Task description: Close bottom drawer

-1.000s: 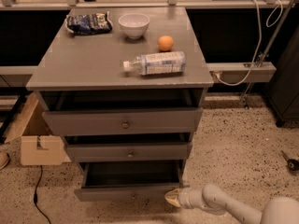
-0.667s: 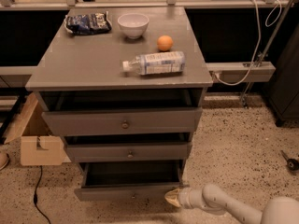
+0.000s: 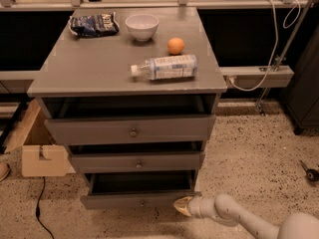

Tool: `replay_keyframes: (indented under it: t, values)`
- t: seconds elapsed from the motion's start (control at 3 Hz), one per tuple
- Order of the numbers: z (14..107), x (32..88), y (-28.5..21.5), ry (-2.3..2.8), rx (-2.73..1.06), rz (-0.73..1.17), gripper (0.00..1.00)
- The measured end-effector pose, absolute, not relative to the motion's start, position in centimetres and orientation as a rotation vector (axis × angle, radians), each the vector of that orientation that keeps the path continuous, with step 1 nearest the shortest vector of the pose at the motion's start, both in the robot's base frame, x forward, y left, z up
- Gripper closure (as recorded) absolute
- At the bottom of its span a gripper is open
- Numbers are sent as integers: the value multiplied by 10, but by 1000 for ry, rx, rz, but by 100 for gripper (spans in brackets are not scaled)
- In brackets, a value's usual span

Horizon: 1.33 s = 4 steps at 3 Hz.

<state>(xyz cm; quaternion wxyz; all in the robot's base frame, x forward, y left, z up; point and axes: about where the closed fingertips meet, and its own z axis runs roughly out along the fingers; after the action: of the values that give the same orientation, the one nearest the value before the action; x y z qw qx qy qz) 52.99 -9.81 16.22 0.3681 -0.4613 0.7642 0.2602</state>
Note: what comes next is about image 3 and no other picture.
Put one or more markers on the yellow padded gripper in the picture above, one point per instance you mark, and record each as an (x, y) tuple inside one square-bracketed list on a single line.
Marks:
[(195, 205)]

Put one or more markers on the grey bottom drawer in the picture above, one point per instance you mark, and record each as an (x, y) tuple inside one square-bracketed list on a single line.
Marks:
[(139, 189)]

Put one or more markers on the grey drawer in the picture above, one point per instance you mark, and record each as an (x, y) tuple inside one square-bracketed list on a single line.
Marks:
[(130, 130), (139, 189), (155, 156)]

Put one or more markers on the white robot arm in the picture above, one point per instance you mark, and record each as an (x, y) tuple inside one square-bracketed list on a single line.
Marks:
[(225, 210)]

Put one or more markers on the grey middle drawer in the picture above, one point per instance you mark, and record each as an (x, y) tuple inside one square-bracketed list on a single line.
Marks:
[(155, 156)]

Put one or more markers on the grey top drawer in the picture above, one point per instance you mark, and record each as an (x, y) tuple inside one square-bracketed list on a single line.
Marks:
[(130, 130)]

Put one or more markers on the grey drawer cabinet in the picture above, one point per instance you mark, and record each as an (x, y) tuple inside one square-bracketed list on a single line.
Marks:
[(90, 78)]

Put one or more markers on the black floor tool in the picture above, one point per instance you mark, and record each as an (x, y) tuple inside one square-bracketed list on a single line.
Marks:
[(311, 174)]

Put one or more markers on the clear plastic water bottle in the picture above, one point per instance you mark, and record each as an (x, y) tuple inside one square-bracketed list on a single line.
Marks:
[(163, 68)]

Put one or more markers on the wooden box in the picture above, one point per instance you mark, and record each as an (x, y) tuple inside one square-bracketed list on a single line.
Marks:
[(40, 155)]

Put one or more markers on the orange fruit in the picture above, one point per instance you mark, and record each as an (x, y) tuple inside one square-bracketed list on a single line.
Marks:
[(175, 46)]

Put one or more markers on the dark grey side cabinet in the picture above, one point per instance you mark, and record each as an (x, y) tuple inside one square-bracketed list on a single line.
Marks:
[(301, 97)]

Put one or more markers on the round tan floor object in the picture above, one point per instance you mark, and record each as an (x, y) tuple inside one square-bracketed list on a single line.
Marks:
[(4, 170)]

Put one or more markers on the white ceramic bowl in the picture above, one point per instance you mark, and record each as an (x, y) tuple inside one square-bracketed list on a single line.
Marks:
[(142, 26)]

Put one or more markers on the blue chip bag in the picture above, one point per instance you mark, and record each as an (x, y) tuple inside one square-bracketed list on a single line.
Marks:
[(93, 26)]

